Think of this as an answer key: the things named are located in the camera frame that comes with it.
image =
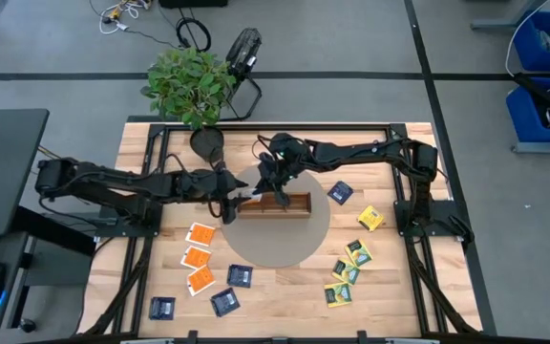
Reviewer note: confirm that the black caster wheel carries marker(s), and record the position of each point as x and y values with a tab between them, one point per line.
27	326

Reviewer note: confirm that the black aluminium table frame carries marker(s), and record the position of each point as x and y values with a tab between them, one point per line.
294	127

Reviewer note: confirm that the black box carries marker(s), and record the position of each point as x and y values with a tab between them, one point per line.
194	3

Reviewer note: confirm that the round grey mat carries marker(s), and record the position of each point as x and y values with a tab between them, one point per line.
275	243

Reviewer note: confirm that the green potted plant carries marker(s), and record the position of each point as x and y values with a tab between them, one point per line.
189	86

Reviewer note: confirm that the black desk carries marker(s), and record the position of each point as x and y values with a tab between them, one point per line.
3	172

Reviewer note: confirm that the wooden organizer box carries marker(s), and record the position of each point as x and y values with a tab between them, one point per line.
299	205

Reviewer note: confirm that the black bar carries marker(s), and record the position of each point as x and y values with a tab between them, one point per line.
542	95

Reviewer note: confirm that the dark blue tea packet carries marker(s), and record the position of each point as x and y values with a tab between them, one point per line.
225	302
162	308
240	276
340	192

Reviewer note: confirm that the black floor fan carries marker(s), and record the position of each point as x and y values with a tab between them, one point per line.
244	48

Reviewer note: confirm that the grey stand leg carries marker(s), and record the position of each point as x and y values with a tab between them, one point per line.
494	23

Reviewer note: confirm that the blue storage bin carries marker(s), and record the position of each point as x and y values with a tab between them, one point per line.
528	52
523	119

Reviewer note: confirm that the black table clamp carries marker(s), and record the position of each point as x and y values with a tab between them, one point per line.
362	336
192	336

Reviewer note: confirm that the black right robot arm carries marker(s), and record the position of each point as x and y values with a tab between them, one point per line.
361	152

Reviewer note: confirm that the yellow tea packet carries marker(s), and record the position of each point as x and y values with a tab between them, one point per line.
337	294
370	219
358	253
346	271

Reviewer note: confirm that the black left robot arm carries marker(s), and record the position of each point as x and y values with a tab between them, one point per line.
112	184

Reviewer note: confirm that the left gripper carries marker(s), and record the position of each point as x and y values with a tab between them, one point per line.
215	185

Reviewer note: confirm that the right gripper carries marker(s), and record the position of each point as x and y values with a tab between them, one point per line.
277	172

